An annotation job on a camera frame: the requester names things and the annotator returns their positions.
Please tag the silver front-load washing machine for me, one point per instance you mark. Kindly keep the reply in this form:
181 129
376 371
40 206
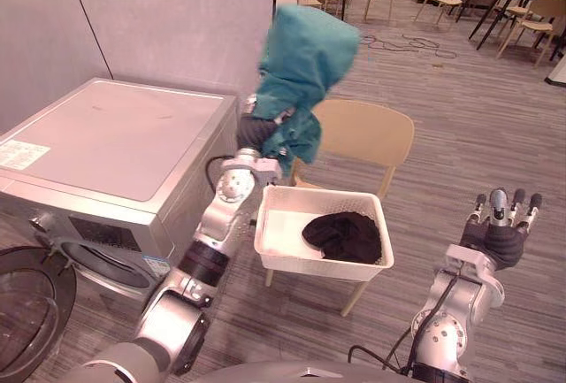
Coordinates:
119 144

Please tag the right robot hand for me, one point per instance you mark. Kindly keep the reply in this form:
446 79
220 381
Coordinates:
502 241

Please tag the black garment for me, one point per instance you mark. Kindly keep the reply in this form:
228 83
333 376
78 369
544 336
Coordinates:
345 237

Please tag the grey robot torso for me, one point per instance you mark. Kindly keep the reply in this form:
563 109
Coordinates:
300 372

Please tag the beige plastic chair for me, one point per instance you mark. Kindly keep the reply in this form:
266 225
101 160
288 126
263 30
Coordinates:
367 135

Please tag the white floor board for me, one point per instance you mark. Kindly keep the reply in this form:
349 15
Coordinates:
558 69

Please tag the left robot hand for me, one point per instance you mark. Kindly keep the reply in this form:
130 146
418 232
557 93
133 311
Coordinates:
254 133

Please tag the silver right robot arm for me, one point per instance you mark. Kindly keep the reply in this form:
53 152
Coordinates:
464 294

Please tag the teal garment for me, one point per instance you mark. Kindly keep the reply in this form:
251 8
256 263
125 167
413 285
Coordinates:
309 55

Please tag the round dark glass washer door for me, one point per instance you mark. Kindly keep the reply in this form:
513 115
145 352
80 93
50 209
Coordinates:
26 321

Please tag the white perforated laundry basket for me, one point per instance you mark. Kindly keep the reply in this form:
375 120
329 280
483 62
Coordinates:
318 268

